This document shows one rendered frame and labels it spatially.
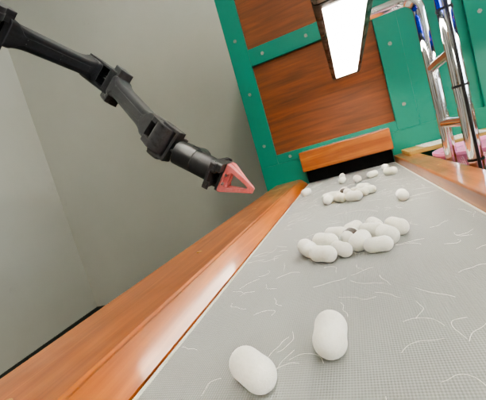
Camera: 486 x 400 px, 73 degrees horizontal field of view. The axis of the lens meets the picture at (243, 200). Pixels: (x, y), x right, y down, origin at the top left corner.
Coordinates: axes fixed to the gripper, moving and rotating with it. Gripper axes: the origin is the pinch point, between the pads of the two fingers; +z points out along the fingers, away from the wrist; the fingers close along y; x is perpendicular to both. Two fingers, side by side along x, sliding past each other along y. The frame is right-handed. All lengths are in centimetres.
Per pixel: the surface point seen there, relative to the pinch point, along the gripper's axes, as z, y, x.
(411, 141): 33, 54, -24
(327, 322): 18, -50, -9
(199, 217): -51, 129, 71
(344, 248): 19.3, -32.9, -8.3
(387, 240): 22.6, -32.9, -11.3
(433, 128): 36, 54, -31
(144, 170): -101, 128, 59
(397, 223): 23.6, -28.2, -12.6
